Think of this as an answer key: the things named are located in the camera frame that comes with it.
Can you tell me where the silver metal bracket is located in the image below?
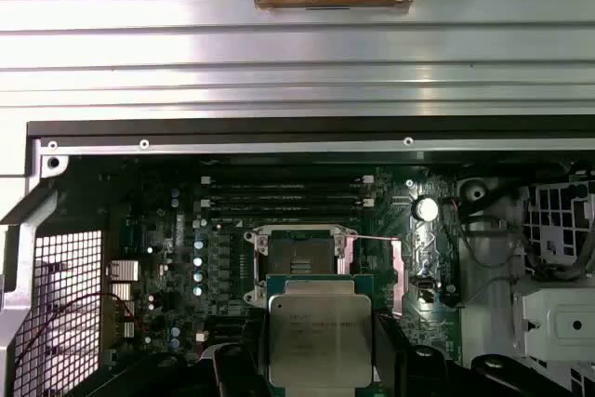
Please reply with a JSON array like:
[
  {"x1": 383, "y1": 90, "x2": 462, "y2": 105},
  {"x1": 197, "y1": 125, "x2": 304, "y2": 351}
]
[{"x1": 510, "y1": 283, "x2": 595, "y2": 365}]

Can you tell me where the round coin battery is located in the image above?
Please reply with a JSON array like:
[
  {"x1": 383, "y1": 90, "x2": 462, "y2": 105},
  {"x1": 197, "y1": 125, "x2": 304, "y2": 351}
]
[{"x1": 415, "y1": 195, "x2": 440, "y2": 223}]

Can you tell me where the metal CPU socket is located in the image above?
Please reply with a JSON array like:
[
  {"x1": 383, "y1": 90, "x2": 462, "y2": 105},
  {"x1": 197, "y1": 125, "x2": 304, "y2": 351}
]
[{"x1": 242, "y1": 223, "x2": 360, "y2": 312}]

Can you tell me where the green motherboard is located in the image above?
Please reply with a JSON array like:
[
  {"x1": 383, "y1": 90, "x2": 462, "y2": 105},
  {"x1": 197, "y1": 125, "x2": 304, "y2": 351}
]
[{"x1": 99, "y1": 154, "x2": 466, "y2": 370}]

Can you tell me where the black and silver PC case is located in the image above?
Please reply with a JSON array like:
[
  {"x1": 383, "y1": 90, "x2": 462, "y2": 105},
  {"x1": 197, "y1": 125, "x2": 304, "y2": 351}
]
[{"x1": 0, "y1": 118, "x2": 595, "y2": 397}]

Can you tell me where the silver topped CPU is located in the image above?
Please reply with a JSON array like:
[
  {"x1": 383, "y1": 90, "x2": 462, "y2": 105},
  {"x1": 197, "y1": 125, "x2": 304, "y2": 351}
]
[{"x1": 265, "y1": 273, "x2": 376, "y2": 389}]

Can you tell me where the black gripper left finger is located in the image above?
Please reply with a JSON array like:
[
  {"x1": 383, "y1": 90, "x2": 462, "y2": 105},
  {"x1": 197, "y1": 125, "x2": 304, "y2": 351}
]
[{"x1": 76, "y1": 311, "x2": 271, "y2": 397}]

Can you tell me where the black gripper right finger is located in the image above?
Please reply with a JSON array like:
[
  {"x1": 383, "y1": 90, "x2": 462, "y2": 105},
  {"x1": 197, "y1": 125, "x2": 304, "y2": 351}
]
[{"x1": 370, "y1": 311, "x2": 577, "y2": 397}]

